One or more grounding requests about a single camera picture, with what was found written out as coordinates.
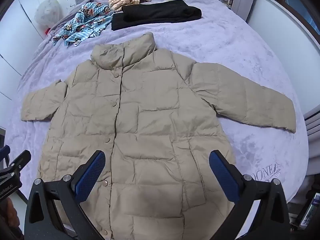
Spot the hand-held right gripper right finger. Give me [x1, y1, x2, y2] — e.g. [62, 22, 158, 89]
[209, 150, 292, 240]

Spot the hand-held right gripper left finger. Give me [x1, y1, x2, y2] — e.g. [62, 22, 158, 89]
[24, 150, 107, 240]

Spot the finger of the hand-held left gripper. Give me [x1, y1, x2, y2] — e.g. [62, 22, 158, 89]
[0, 147, 32, 178]

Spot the beige puffer jacket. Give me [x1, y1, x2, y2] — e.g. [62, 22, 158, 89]
[20, 32, 297, 240]

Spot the person's left forearm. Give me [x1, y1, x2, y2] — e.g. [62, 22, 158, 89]
[0, 197, 21, 240]

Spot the printed cardboard box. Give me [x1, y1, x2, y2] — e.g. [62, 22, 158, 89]
[298, 192, 320, 231]

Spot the purple fleece blanket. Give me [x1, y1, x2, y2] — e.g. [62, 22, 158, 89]
[0, 0, 309, 205]

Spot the white wardrobe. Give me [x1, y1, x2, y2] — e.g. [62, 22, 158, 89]
[0, 0, 52, 120]

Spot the white printed round pillow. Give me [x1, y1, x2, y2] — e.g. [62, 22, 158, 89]
[35, 0, 62, 29]

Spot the blue monkey print garment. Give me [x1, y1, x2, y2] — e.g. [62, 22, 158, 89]
[52, 2, 116, 47]

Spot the black folded garment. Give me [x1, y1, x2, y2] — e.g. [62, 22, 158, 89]
[111, 0, 202, 31]

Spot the grey curtain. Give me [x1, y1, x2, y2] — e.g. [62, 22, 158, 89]
[232, 0, 262, 23]

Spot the window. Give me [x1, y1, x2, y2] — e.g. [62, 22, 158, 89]
[272, 0, 320, 39]

